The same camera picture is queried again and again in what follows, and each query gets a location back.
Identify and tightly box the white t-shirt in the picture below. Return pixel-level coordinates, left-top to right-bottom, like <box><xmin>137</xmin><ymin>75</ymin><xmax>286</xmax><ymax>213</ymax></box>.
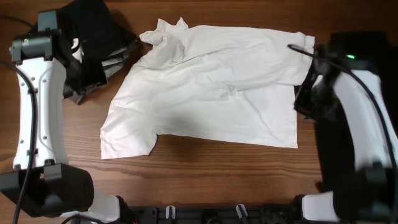
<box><xmin>100</xmin><ymin>19</ymin><xmax>315</xmax><ymax>159</ymax></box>

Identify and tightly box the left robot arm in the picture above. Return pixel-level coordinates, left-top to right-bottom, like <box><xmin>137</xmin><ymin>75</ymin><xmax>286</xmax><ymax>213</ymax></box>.
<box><xmin>1</xmin><ymin>10</ymin><xmax>128</xmax><ymax>223</ymax></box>

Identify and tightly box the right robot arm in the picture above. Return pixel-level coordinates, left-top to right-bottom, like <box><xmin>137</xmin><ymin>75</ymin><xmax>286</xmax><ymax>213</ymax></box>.
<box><xmin>295</xmin><ymin>41</ymin><xmax>397</xmax><ymax>223</ymax></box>

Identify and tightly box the grey folded garments stack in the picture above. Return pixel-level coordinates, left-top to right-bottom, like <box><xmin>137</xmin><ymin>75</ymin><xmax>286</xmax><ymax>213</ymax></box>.
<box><xmin>64</xmin><ymin>39</ymin><xmax>138</xmax><ymax>105</ymax></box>

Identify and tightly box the black folded garment on stack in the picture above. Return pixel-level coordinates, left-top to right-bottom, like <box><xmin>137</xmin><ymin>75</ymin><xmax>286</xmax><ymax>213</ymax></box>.
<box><xmin>60</xmin><ymin>0</ymin><xmax>137</xmax><ymax>60</ymax></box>

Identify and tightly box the black garment at right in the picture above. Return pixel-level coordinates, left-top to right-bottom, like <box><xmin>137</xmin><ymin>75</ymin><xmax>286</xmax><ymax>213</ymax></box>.
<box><xmin>290</xmin><ymin>31</ymin><xmax>397</xmax><ymax>192</ymax></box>

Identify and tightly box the black base rail with clips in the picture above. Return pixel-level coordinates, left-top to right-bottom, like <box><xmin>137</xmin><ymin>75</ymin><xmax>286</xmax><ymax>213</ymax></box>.
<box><xmin>131</xmin><ymin>204</ymin><xmax>300</xmax><ymax>224</ymax></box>

